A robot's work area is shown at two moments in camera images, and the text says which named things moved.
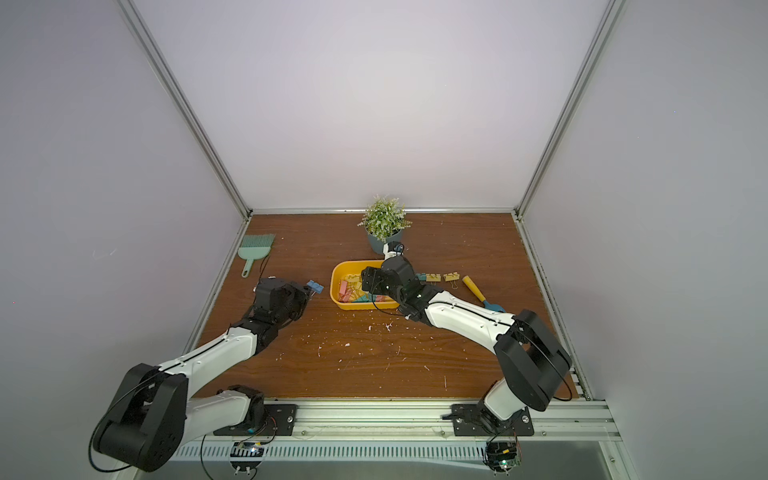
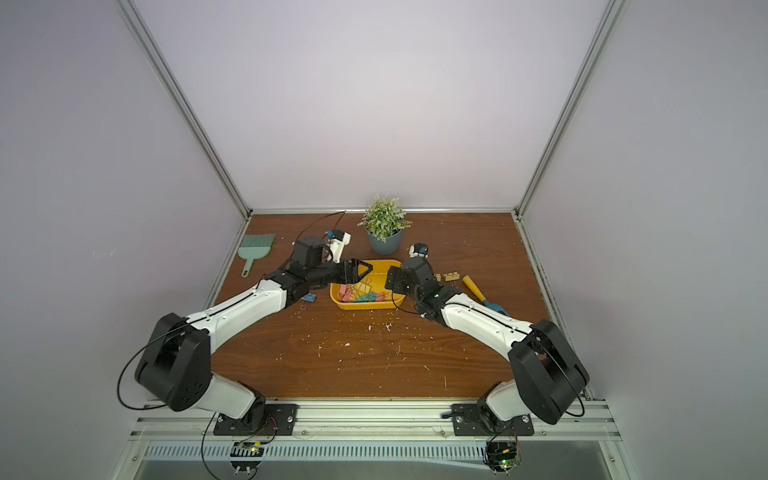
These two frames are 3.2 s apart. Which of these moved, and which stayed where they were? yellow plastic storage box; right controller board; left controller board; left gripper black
Moved: left gripper black
Stayed: right controller board; left controller board; yellow plastic storage box
